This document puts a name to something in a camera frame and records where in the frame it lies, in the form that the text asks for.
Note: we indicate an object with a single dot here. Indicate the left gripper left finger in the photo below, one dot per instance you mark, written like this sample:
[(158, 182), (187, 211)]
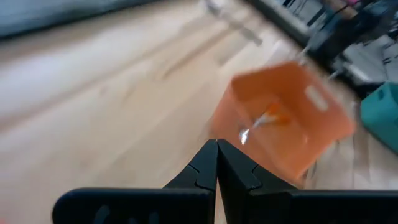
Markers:
[(140, 205)]

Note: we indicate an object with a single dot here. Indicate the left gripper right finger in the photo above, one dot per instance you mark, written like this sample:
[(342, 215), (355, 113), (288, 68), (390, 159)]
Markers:
[(295, 208)]

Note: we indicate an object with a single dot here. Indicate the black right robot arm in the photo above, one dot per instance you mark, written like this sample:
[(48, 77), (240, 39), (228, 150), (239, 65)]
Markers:
[(335, 43)]

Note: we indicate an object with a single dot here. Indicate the orange plastic bin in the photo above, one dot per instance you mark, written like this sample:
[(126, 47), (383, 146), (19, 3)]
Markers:
[(295, 149)]

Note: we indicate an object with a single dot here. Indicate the green plastic bin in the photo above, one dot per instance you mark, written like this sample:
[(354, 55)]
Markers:
[(382, 118)]

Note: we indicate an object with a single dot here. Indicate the person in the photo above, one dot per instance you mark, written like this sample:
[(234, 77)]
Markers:
[(342, 7)]

